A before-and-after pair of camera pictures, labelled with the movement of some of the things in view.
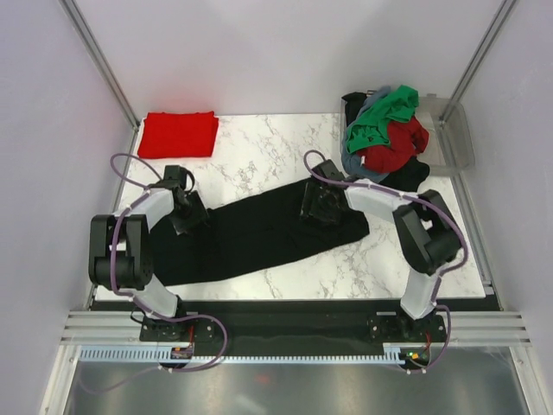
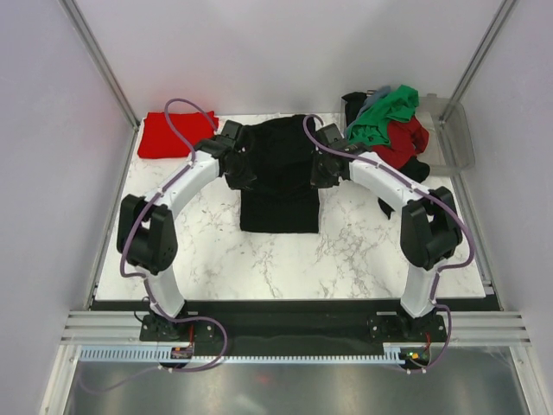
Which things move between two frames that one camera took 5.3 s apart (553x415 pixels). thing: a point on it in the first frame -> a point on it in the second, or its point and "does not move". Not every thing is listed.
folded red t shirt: (178, 135) does not move
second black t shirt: (409, 178) does not move
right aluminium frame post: (505, 10) does not move
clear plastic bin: (450, 148) does not move
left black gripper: (200, 215) -> (244, 181)
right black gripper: (312, 192) -> (317, 181)
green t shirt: (371, 126) does not move
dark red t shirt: (406, 140) does not move
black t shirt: (257, 232) -> (279, 174)
